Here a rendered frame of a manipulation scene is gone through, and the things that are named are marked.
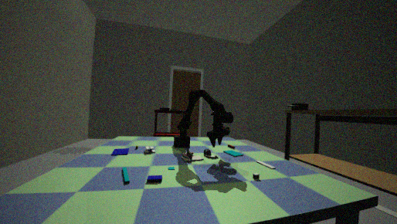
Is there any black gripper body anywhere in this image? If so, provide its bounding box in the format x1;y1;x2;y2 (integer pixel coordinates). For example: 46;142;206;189
207;122;224;137

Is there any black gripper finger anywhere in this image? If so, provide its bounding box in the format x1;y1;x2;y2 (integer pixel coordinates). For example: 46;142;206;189
208;136;218;147
217;134;225;145

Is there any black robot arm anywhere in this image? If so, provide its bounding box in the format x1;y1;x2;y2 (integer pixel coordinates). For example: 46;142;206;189
178;90;233;137

